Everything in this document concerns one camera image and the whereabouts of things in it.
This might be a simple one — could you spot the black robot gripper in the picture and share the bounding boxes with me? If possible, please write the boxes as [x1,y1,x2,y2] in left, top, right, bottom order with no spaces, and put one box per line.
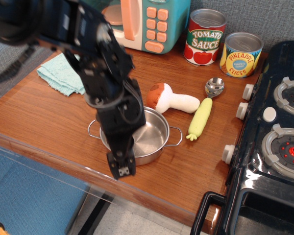
[97,79,146,180]

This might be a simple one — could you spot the plush brown white mushroom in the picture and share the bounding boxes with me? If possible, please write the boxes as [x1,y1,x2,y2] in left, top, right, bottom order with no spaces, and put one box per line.
[146,83,200,114]

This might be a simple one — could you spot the stainless steel pot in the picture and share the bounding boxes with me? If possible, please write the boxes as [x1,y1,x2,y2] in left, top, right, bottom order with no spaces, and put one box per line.
[88,107,182,166]

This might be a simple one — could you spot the spoon with green handle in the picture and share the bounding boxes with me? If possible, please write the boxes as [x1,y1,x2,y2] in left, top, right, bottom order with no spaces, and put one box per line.
[186,77,224,141]

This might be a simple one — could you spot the black toy stove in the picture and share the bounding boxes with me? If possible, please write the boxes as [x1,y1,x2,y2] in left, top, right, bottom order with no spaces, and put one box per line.
[191,41,294,235]

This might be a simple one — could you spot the teal toy microwave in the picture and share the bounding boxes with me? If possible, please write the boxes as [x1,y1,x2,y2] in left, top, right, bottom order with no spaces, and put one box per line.
[100,0,191,54]

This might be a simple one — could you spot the pineapple slices can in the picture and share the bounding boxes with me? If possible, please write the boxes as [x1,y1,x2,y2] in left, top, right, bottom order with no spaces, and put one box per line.
[220,32,264,78]

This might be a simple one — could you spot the tomato sauce can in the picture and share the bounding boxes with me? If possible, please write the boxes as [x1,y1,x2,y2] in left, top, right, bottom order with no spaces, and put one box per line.
[184,8,227,66]

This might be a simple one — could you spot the light blue folded towel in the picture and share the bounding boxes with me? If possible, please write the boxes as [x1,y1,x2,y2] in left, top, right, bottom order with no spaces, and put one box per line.
[37,53,85,96]

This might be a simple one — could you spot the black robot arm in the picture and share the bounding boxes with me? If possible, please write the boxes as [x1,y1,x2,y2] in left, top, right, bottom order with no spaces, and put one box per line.
[0,0,146,179]

